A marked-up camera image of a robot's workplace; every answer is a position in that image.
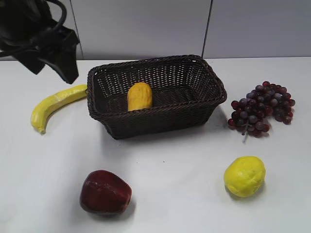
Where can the dark woven plastic basket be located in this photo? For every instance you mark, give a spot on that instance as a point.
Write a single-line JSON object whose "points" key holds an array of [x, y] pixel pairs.
{"points": [[185, 93]]}

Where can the yellow orange mango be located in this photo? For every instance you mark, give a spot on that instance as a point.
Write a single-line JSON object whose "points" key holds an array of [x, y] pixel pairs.
{"points": [[139, 97]]}

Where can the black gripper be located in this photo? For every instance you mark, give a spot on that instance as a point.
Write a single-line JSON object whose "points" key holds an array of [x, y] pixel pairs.
{"points": [[30, 29]]}

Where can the purple red grape bunch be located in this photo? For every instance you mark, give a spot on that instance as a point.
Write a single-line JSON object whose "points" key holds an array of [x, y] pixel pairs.
{"points": [[266, 100]]}

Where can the dark red apple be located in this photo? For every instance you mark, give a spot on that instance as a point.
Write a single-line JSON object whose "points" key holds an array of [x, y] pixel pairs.
{"points": [[104, 193]]}

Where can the yellow lemon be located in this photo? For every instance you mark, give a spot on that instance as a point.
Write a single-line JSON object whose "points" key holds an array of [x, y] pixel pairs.
{"points": [[245, 176]]}

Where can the yellow banana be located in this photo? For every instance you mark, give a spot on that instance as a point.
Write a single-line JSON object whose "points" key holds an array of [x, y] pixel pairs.
{"points": [[50, 104]]}

